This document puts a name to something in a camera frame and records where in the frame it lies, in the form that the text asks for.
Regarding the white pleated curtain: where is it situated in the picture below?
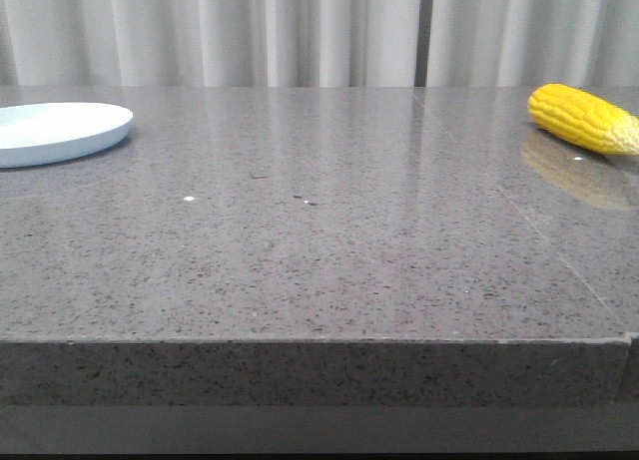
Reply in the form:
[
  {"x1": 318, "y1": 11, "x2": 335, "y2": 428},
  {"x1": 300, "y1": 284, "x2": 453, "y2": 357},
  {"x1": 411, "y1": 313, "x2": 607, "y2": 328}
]
[
  {"x1": 1, "y1": 0, "x2": 428, "y2": 87},
  {"x1": 425, "y1": 0, "x2": 638, "y2": 87}
]

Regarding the white pleated curtain right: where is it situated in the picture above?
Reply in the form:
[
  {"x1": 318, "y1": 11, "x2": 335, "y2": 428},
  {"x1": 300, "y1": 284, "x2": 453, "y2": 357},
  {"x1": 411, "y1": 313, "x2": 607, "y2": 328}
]
[{"x1": 425, "y1": 0, "x2": 638, "y2": 87}]

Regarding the yellow corn cob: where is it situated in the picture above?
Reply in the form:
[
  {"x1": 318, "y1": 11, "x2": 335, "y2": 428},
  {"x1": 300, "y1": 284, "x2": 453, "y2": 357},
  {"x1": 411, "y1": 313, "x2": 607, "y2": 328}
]
[{"x1": 527, "y1": 84, "x2": 638, "y2": 156}]

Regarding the light blue round plate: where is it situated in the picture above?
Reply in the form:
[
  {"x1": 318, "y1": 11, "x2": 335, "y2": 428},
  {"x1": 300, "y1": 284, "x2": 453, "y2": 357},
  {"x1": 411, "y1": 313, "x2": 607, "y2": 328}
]
[{"x1": 1, "y1": 102, "x2": 134, "y2": 169}]

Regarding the white pleated curtain left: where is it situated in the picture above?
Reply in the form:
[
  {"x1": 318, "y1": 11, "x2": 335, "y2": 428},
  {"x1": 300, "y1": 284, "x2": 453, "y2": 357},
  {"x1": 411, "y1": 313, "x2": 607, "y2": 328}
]
[{"x1": 1, "y1": 0, "x2": 428, "y2": 87}]

